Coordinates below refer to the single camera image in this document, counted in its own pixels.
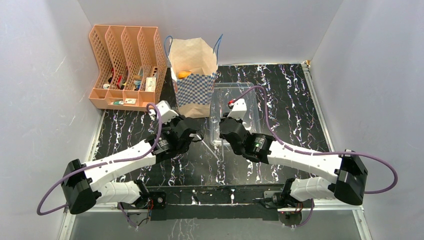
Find orange fake donut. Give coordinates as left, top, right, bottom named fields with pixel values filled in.
left=177, top=70, right=192, bottom=79

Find blue checkered paper bag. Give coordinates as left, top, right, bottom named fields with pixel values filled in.
left=164, top=35, right=223, bottom=118

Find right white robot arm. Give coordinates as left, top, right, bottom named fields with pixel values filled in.
left=219, top=117, right=368, bottom=207

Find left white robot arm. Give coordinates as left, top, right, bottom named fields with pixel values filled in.
left=60, top=116, right=204, bottom=215

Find small white card box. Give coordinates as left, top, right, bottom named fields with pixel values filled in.
left=124, top=98, right=137, bottom=105

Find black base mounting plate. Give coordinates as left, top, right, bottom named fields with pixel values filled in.
left=147, top=184, right=283, bottom=221

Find white stapler box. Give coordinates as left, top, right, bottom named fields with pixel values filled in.
left=144, top=77, right=157, bottom=92

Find clear plastic tray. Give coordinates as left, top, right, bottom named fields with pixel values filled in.
left=209, top=82, right=266, bottom=150

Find green white glue tube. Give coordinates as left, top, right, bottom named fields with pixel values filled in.
left=112, top=100, right=124, bottom=106

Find red small box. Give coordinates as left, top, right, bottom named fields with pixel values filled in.
left=116, top=75, right=124, bottom=90

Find peach plastic file organizer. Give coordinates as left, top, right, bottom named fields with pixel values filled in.
left=89, top=25, right=168, bottom=112

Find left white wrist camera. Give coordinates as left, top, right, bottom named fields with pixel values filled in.
left=148, top=100, right=180, bottom=125

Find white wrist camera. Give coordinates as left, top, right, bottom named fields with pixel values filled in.
left=227, top=98, right=247, bottom=120
left=148, top=100, right=180, bottom=125

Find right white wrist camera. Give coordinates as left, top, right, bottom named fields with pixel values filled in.
left=227, top=98, right=247, bottom=120

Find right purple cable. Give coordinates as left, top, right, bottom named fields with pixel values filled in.
left=229, top=86, right=398, bottom=195

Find purple cable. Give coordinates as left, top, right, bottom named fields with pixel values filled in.
left=229, top=86, right=398, bottom=195
left=36, top=103, right=163, bottom=216

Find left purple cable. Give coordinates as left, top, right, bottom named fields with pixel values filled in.
left=36, top=103, right=163, bottom=216

